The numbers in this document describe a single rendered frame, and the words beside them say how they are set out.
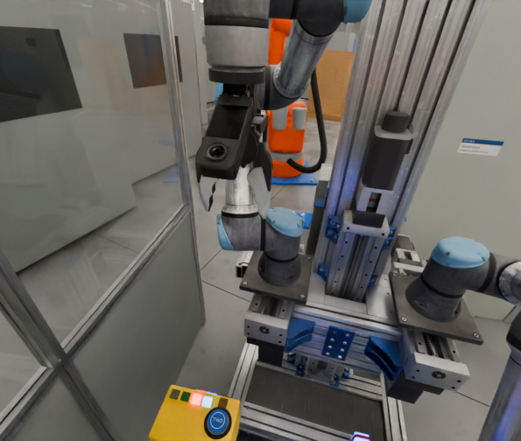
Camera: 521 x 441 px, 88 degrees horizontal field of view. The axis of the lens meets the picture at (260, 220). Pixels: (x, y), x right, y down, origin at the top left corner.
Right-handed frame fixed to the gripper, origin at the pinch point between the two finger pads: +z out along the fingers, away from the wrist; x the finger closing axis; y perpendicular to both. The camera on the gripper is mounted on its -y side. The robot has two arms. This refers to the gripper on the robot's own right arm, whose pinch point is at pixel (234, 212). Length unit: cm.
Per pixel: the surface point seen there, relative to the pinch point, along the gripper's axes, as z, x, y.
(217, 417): 39.8, 0.1, -14.0
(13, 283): 20.3, 44.9, -6.6
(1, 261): 14.4, 44.9, -6.3
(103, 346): 61, 45, 5
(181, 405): 40.8, 8.2, -13.0
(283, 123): 67, 26, 334
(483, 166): 30, -108, 129
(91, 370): 63, 45, -2
